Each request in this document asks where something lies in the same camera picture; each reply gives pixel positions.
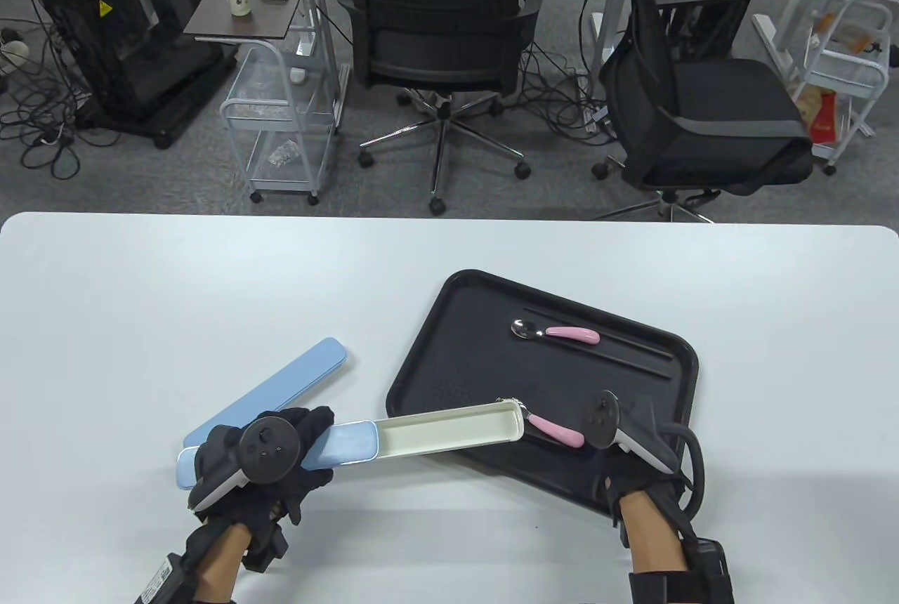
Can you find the silver desk leg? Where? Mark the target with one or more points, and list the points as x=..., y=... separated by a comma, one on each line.
x=319, y=0
x=611, y=14

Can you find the black armrest office chair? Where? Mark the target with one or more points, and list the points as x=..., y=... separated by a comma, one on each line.
x=723, y=105

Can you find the person's right hand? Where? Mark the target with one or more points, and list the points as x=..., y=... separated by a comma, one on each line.
x=632, y=484

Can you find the white power adapter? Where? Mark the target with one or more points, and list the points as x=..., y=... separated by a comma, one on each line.
x=15, y=55

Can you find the blue slide lunch box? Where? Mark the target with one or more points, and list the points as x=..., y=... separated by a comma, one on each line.
x=309, y=369
x=351, y=441

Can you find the small white device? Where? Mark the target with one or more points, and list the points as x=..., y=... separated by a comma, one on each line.
x=298, y=75

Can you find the black plastic tray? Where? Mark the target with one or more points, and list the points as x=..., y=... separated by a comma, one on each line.
x=477, y=337

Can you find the brown top white rolling cart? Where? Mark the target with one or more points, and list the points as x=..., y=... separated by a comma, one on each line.
x=239, y=24

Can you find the person's right forearm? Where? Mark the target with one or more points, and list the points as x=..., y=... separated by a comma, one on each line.
x=653, y=534

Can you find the black chopstick utensil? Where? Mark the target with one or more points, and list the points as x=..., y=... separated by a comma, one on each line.
x=632, y=359
x=632, y=344

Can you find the person's left forearm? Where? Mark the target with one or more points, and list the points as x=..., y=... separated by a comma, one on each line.
x=225, y=562

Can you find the person's left hand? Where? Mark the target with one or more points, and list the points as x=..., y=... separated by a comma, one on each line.
x=312, y=421

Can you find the black white motion controller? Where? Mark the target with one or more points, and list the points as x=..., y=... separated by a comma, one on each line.
x=602, y=421
x=270, y=448

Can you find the black glass computer case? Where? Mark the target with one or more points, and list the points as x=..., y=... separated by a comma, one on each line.
x=91, y=42

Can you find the white power strip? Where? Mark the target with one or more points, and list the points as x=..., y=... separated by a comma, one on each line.
x=597, y=116

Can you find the red packet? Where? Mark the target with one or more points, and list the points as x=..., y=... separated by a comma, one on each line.
x=823, y=119

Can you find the crumpled clear plastic bag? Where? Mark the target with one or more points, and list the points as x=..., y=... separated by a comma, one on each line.
x=283, y=154

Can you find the black mesh office chair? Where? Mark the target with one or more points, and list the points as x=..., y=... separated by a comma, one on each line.
x=435, y=35

